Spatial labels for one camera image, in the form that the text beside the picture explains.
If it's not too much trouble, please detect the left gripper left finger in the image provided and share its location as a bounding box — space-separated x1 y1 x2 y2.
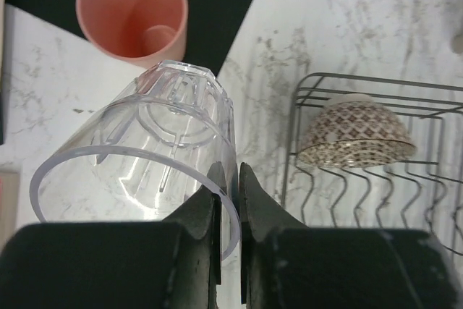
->
0 161 227 309

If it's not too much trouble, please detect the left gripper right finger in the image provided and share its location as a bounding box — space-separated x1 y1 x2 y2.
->
239 163 462 308

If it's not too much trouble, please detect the clear glass tumbler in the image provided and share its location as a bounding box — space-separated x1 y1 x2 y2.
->
29 60 240 258

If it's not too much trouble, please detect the black wire dish rack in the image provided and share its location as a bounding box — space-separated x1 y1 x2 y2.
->
280 73 462 263

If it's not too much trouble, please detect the pink plastic cup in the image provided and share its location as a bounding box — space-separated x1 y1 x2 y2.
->
75 0 189 68

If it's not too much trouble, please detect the patterned beige bowl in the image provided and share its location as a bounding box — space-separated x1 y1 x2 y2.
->
297 93 417 169

